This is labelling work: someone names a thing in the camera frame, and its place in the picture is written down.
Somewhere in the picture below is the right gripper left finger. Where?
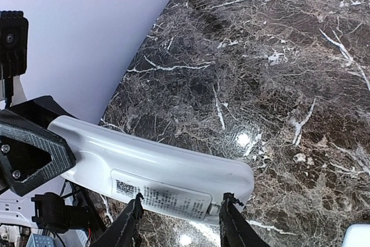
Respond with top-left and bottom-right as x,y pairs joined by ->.
90,193 -> 144,247

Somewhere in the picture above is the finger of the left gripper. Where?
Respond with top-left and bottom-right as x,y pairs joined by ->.
1,109 -> 76,197
32,95 -> 76,120

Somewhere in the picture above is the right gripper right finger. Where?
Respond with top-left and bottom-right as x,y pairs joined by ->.
219,193 -> 260,246

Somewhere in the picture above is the white remote with display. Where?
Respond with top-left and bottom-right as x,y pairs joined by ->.
48,116 -> 254,225

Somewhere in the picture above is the white centre remote control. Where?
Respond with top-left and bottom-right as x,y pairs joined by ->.
342,224 -> 370,247

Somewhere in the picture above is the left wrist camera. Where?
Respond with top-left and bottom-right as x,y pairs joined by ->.
1,10 -> 29,108

